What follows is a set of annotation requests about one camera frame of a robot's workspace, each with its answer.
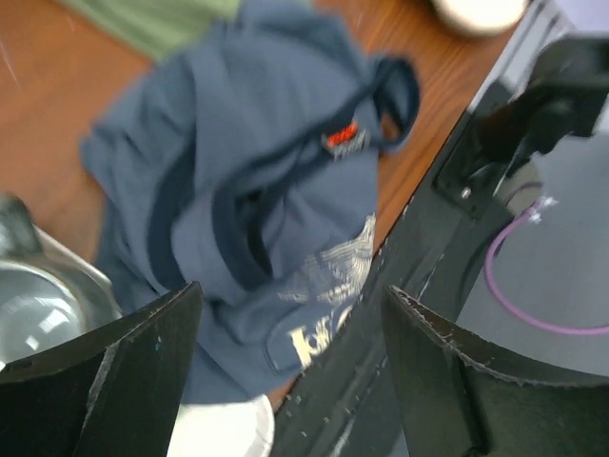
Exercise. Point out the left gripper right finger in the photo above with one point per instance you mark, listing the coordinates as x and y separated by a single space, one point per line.
463 396

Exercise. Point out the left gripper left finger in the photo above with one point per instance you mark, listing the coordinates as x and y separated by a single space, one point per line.
112 392

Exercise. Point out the navy blue tank top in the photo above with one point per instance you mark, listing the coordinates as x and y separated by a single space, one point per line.
248 163

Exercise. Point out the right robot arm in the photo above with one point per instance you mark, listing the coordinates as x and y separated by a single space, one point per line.
565 93

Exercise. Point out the olive green tank top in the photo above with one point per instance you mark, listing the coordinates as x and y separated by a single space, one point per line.
155 27

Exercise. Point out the grey ceramic mug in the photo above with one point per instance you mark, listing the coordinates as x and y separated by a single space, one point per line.
49 294

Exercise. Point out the leaf pattern tray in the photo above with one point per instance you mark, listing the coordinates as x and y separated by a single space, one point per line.
228 430

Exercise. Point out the cream divided plate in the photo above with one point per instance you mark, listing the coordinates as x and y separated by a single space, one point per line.
480 17

